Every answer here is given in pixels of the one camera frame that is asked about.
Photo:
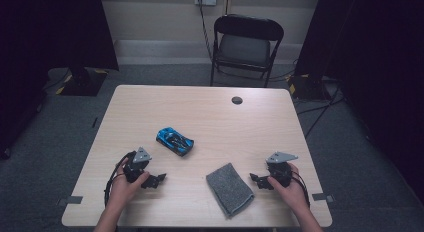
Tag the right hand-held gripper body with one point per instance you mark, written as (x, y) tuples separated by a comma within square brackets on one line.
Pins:
[(281, 173)]

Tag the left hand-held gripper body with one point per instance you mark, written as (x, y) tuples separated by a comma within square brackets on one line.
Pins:
[(136, 167)]

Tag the grey terry cloth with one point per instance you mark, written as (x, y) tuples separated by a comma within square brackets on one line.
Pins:
[(229, 190)]

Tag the blue and black toy car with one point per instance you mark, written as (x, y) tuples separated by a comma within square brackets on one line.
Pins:
[(175, 141)]

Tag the person's right hand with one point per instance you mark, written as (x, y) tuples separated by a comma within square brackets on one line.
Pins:
[(293, 195)]

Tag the person's left hand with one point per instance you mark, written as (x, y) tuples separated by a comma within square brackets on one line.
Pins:
[(121, 190)]

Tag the grey tape strip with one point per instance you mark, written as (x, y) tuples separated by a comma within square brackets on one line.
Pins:
[(71, 200), (321, 197)]

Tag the small black floor tape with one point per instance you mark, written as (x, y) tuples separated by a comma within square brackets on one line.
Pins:
[(95, 122)]

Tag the black stand base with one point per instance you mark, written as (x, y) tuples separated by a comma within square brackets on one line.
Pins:
[(83, 85), (306, 88)]

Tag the black folding chair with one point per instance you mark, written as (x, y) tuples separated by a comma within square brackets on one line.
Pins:
[(245, 48)]

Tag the dark curtain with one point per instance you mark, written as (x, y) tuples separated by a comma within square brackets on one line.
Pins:
[(33, 42), (383, 58)]

